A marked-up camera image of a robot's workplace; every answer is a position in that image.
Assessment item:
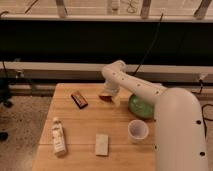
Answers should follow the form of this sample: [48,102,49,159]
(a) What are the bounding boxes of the beige robot end tool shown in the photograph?
[112,95,121,106]

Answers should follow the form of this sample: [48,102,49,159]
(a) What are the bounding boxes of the red chili pepper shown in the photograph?
[99,95,112,102]

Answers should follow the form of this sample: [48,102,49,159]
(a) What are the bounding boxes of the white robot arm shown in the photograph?
[101,60,210,171]

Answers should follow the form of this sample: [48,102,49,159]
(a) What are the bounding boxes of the green bowl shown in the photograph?
[128,94,154,119]

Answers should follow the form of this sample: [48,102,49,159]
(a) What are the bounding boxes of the brown chocolate bar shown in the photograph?
[71,91,88,109]

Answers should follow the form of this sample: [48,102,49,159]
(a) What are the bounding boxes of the white paper cup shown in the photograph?
[127,120,149,144]

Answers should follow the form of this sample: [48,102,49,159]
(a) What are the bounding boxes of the beige sponge block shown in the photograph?
[95,134,109,156]

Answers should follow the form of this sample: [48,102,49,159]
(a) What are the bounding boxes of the white plastic bottle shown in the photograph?
[51,117,67,157]

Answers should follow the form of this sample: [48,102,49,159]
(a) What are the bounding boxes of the black hanging cable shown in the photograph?
[131,12,165,77]

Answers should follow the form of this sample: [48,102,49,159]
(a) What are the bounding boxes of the black floor cables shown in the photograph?
[199,103,213,134]

